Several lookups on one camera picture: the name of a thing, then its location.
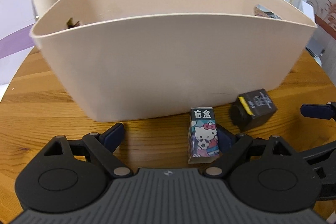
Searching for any hello kitty blind box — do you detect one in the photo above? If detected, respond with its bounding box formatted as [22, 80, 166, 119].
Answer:
[188, 107, 220, 164]

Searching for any black small carton box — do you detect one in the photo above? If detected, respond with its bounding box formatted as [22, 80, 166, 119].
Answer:
[229, 89, 277, 132]

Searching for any dark grey tablet device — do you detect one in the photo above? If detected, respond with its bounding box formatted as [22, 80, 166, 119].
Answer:
[306, 38, 325, 58]

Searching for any white phone stand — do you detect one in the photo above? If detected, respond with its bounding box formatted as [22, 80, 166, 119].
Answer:
[301, 1, 315, 22]

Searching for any beige plastic storage basket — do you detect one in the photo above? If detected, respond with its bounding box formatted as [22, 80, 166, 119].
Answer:
[30, 0, 316, 122]

